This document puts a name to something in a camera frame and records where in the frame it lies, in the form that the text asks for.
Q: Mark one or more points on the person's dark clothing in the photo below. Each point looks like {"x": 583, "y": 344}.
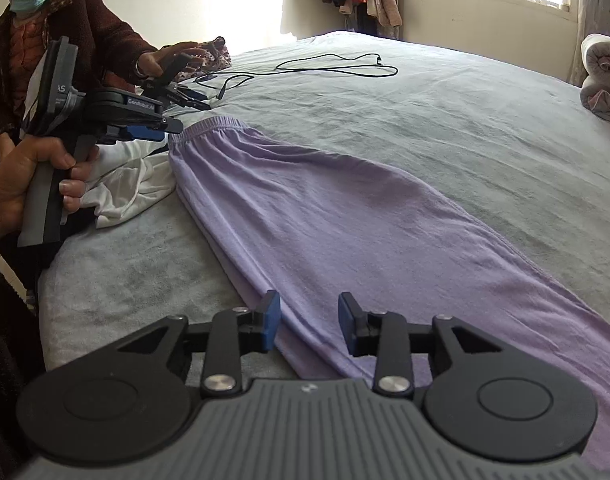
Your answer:
{"x": 5, "y": 360}

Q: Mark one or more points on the folded grey pink quilt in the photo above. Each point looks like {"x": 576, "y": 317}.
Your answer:
{"x": 605, "y": 75}

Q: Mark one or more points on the grey bed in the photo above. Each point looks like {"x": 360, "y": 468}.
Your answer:
{"x": 435, "y": 125}

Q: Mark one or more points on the person's left hand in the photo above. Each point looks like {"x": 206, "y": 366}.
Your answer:
{"x": 15, "y": 175}

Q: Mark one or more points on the patterned grey curtain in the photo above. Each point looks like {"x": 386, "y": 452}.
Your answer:
{"x": 595, "y": 0}

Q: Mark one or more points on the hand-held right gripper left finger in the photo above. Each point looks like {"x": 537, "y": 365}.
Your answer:
{"x": 270, "y": 322}

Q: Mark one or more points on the pale curtain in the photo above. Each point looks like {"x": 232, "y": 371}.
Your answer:
{"x": 300, "y": 0}

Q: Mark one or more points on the spare black gripper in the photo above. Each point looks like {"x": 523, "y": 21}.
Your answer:
{"x": 177, "y": 92}

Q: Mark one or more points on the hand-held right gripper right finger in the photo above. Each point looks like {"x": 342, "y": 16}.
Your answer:
{"x": 347, "y": 320}

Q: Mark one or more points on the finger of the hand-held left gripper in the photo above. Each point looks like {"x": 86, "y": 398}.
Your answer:
{"x": 170, "y": 124}
{"x": 147, "y": 134}

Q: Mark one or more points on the floral bag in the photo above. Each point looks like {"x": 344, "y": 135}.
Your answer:
{"x": 217, "y": 60}

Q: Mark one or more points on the white cloth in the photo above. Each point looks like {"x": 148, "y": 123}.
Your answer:
{"x": 135, "y": 185}

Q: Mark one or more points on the purple pants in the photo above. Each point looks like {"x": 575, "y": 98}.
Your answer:
{"x": 360, "y": 220}

